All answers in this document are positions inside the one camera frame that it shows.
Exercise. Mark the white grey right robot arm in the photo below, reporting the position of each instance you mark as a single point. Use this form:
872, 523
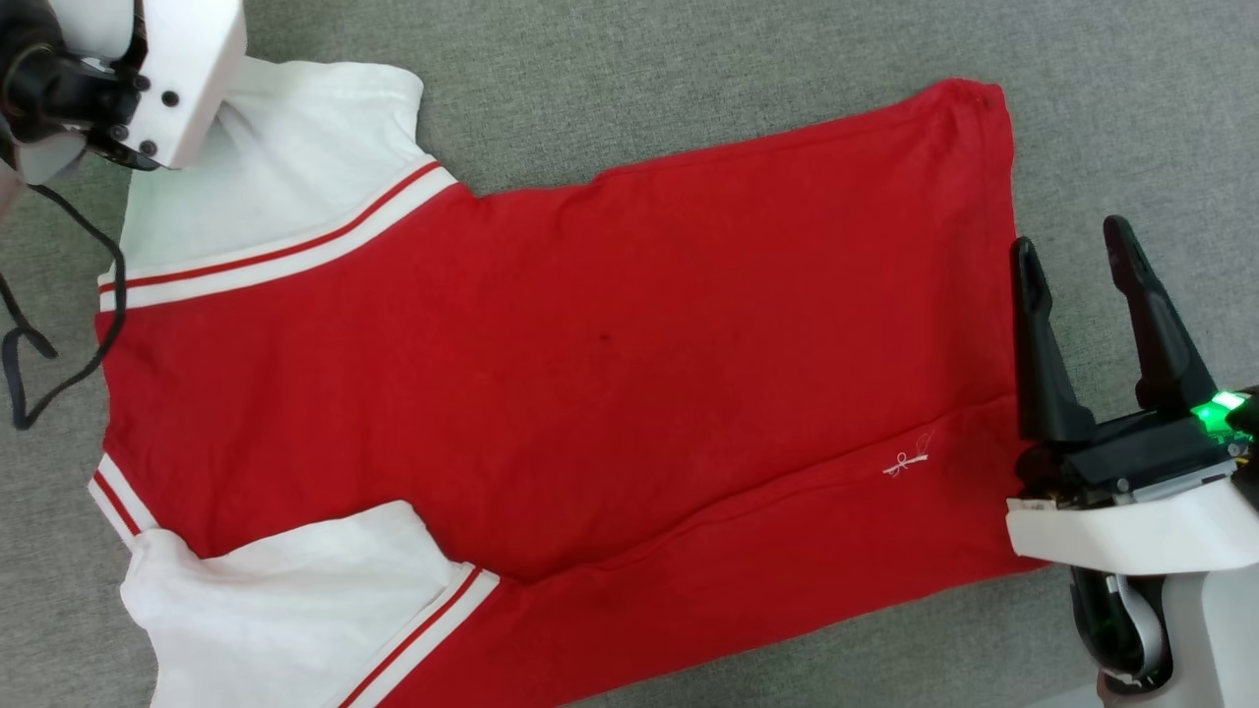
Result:
1215, 639

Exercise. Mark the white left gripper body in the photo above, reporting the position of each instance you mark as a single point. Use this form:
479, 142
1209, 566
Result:
187, 59

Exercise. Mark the red garment with white sleeves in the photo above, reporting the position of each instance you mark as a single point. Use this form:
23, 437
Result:
551, 364

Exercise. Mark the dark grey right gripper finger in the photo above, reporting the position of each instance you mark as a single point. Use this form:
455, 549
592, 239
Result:
1048, 383
1166, 344

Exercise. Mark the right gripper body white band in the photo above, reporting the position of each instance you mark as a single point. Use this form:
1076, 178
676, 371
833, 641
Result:
1131, 531

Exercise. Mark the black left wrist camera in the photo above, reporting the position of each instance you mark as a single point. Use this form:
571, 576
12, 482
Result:
59, 93

